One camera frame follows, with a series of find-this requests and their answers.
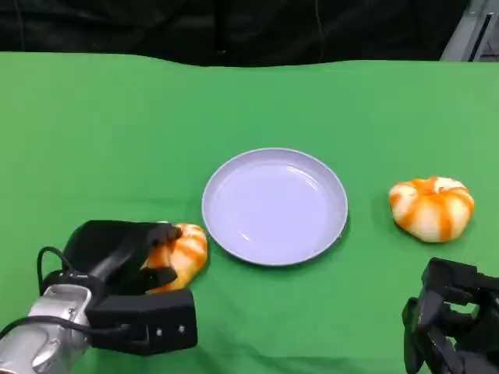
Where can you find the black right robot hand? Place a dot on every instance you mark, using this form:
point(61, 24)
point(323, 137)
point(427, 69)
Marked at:
point(448, 331)

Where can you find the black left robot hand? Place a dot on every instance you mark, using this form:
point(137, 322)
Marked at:
point(109, 249)

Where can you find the orange and white bread roll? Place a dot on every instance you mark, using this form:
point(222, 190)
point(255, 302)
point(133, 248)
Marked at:
point(187, 253)
point(429, 218)

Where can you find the green table cloth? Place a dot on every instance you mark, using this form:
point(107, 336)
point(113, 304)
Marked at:
point(117, 136)

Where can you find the lilac plate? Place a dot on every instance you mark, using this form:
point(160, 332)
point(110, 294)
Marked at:
point(273, 202)

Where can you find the black backdrop curtain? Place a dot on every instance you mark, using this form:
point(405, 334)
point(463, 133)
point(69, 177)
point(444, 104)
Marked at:
point(195, 27)

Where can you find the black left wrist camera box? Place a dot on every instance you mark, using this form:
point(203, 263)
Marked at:
point(156, 315)

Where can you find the aluminium frame post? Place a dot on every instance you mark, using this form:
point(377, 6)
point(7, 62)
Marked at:
point(468, 39)

